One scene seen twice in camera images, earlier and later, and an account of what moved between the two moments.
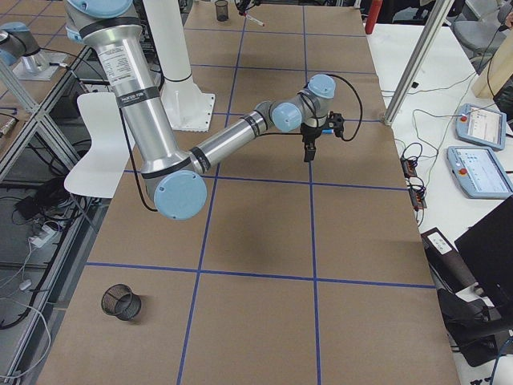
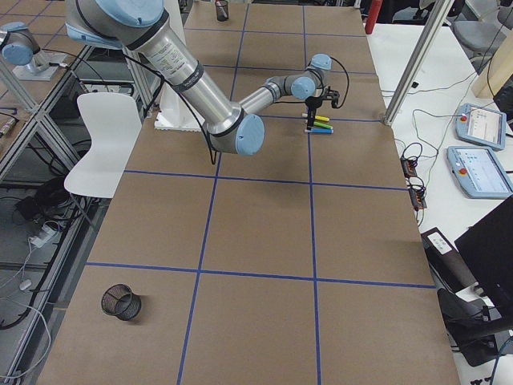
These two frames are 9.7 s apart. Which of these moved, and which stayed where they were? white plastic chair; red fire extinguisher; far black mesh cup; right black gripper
Moved: right black gripper
Stayed: far black mesh cup; white plastic chair; red fire extinguisher
